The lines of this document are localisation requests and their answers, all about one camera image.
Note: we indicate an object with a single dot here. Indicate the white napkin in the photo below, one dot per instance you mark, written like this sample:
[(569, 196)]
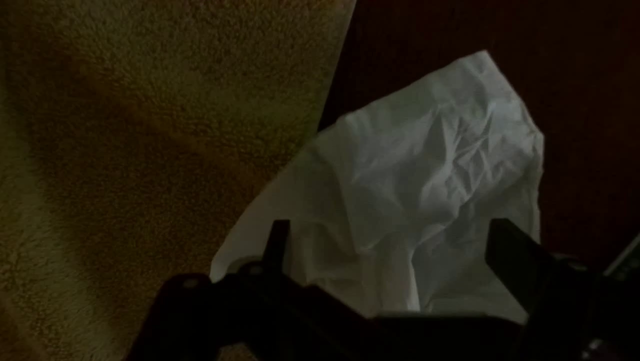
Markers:
[(390, 207)]

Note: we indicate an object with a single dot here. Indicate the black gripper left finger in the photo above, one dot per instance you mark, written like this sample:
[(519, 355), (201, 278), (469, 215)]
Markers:
[(195, 318)]

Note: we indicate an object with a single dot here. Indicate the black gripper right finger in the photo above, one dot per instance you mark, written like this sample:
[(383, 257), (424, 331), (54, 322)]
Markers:
[(575, 312)]

